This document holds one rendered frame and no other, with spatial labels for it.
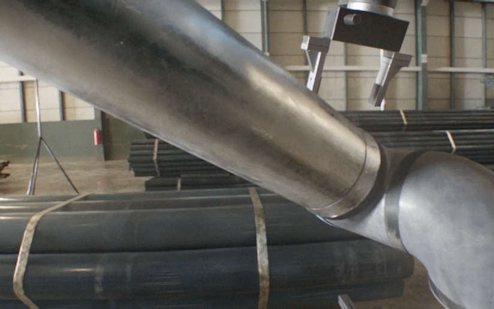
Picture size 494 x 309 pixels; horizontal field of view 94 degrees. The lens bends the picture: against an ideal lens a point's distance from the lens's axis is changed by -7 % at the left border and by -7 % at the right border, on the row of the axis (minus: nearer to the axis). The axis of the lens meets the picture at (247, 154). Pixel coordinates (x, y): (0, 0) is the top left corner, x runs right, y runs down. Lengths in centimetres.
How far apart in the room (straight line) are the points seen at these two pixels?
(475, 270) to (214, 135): 24
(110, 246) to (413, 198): 96
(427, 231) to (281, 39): 980
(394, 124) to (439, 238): 266
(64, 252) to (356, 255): 107
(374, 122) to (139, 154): 222
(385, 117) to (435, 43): 987
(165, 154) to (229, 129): 187
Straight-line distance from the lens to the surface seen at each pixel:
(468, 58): 1354
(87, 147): 1054
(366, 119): 278
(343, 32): 47
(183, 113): 18
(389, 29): 51
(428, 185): 28
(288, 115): 20
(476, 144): 291
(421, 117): 315
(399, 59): 54
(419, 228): 28
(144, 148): 212
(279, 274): 93
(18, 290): 120
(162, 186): 204
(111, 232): 103
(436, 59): 1253
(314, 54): 47
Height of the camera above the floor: 85
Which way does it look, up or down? 5 degrees down
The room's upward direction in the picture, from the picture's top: 2 degrees counter-clockwise
